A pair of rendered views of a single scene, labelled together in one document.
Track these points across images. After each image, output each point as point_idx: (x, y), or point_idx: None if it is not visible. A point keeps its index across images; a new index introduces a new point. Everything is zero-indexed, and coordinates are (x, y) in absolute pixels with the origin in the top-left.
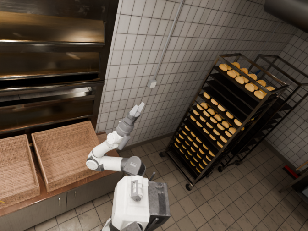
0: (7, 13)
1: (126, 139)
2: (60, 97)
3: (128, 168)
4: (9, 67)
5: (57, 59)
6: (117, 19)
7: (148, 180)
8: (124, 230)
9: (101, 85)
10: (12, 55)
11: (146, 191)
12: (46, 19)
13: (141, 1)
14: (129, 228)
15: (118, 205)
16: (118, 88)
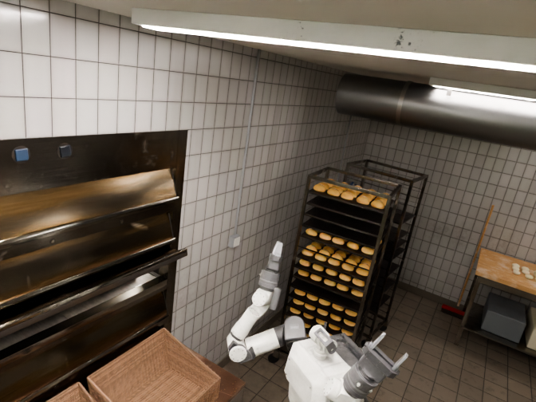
0: (69, 187)
1: (278, 291)
2: (123, 297)
3: (290, 333)
4: (67, 264)
5: (122, 236)
6: (187, 163)
7: None
8: None
9: (175, 262)
10: (68, 245)
11: None
12: (111, 184)
13: (209, 135)
14: None
15: (309, 374)
16: (195, 259)
